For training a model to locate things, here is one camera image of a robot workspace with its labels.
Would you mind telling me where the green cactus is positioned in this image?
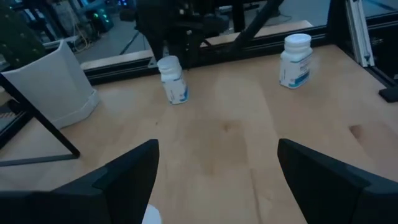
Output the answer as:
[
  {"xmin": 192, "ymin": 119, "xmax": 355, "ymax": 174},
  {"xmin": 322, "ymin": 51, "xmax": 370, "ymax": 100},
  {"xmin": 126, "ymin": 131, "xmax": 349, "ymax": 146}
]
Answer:
[{"xmin": 0, "ymin": 2, "xmax": 47, "ymax": 71}]

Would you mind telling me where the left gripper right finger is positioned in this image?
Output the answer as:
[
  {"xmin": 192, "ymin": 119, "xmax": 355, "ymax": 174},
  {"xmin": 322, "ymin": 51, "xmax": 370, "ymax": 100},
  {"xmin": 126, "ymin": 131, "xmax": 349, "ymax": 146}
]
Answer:
[{"xmin": 277, "ymin": 139, "xmax": 398, "ymax": 224}]

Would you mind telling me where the white bottle blue label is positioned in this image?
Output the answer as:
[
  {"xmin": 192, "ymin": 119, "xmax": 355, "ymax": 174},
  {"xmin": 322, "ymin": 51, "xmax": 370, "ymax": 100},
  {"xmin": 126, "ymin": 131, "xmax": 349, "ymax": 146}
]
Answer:
[
  {"xmin": 156, "ymin": 55, "xmax": 190, "ymax": 106},
  {"xmin": 279, "ymin": 33, "xmax": 313, "ymax": 90},
  {"xmin": 141, "ymin": 203, "xmax": 162, "ymax": 224}
]

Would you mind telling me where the equipment with green lights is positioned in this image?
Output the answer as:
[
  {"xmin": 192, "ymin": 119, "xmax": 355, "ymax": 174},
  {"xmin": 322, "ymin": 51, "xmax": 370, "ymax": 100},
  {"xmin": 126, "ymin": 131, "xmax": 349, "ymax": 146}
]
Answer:
[{"xmin": 83, "ymin": 6, "xmax": 116, "ymax": 34}]

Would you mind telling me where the white plant pot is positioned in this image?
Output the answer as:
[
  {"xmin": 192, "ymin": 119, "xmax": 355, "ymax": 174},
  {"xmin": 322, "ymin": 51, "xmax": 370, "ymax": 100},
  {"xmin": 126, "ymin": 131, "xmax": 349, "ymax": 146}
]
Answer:
[{"xmin": 1, "ymin": 40, "xmax": 101, "ymax": 130}]

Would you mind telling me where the silver aluminium post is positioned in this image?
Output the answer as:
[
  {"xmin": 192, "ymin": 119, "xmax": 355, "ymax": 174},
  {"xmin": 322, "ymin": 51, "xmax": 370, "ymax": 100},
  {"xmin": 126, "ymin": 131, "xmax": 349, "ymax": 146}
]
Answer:
[{"xmin": 345, "ymin": 0, "xmax": 376, "ymax": 68}]

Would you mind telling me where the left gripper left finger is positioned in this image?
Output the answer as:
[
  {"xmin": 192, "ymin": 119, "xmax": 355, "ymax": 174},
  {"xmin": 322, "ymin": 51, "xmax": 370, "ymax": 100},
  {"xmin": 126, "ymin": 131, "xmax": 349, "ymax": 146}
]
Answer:
[{"xmin": 0, "ymin": 139, "xmax": 160, "ymax": 224}]

